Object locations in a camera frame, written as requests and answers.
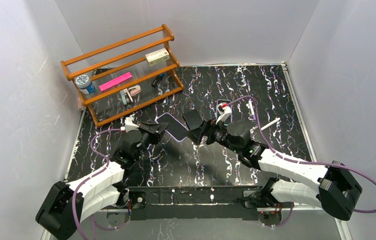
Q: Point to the white small box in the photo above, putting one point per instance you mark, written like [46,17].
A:
[157,56]

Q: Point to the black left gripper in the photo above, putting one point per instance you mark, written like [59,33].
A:
[152,134]

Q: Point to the orange wooden shelf rack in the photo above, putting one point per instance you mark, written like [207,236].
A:
[116,59]

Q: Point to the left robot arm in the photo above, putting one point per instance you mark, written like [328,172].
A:
[68,204]

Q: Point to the blue white jar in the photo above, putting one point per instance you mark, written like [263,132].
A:
[84,84]

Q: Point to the pink flat bar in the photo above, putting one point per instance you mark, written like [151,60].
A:
[118,80]

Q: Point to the black smartphone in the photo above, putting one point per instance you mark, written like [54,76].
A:
[221,102]
[174,127]

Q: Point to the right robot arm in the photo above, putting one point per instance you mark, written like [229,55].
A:
[331,187]

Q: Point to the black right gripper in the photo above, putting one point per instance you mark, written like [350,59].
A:
[208,133]

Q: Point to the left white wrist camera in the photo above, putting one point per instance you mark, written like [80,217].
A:
[128,125]

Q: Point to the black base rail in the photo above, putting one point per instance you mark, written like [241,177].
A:
[207,202]

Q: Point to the dark marker pen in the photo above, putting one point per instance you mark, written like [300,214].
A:
[157,80]

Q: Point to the white pen with purple tip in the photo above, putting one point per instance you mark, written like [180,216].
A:
[251,109]

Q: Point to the pink teal stapler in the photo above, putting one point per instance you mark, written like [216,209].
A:
[128,95]

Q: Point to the white marker pen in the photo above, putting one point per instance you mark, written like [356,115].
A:
[270,124]

